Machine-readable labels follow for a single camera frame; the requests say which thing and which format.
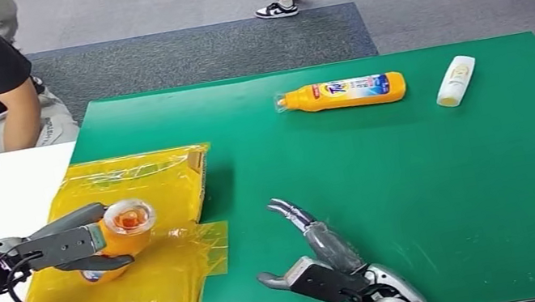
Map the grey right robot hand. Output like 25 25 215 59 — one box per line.
245 184 380 302

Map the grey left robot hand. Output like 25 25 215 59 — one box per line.
11 197 137 287

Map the orange bottle with clear cap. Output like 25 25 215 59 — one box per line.
272 68 409 122
69 195 167 288

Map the white lotion bottle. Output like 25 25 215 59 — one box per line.
429 53 483 110

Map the green table mat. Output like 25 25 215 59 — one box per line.
62 26 535 302

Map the dark grey carpet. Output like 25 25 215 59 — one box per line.
27 0 383 132

